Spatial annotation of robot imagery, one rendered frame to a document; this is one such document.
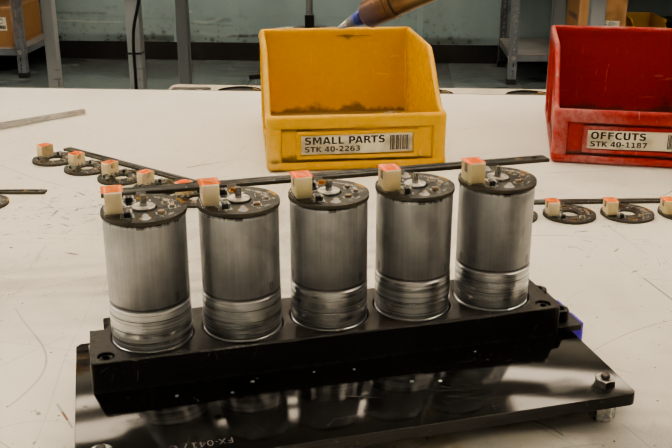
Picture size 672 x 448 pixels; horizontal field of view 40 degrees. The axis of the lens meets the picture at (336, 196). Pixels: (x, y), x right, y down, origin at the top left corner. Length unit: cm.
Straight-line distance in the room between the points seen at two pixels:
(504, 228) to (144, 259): 11
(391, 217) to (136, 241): 8
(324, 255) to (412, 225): 3
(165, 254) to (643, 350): 17
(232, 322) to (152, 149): 29
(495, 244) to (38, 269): 20
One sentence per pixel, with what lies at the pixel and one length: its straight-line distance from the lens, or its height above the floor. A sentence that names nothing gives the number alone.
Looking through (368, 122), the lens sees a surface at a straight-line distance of 50.
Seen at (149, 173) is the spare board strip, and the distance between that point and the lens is 49.
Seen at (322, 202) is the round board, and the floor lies 81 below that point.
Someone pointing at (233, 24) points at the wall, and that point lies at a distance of 474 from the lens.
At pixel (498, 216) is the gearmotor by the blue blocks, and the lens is 29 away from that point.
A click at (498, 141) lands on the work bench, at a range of 57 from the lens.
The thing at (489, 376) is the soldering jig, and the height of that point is 76.
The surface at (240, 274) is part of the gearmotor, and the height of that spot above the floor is 79.
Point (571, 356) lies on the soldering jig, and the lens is 30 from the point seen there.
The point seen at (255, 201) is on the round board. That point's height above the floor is 81.
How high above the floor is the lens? 91
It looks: 19 degrees down
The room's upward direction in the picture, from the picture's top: straight up
